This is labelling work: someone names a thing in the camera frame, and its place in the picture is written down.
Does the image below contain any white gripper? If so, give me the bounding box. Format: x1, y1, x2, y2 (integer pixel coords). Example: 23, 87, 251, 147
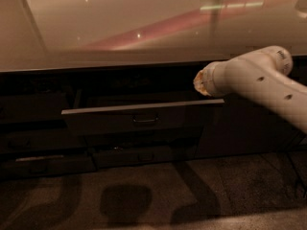
194, 61, 225, 98

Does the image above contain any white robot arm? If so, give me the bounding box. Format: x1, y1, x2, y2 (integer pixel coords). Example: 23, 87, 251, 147
194, 46, 307, 133

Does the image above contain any dark grey drawer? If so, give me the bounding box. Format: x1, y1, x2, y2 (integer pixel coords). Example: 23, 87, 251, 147
92, 145, 197, 168
0, 128, 85, 154
84, 126, 202, 147
61, 99, 224, 135
0, 154, 96, 180
0, 93, 69, 124

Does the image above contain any dark grey cabinet door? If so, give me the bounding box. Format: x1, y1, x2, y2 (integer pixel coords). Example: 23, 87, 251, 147
194, 59, 307, 160

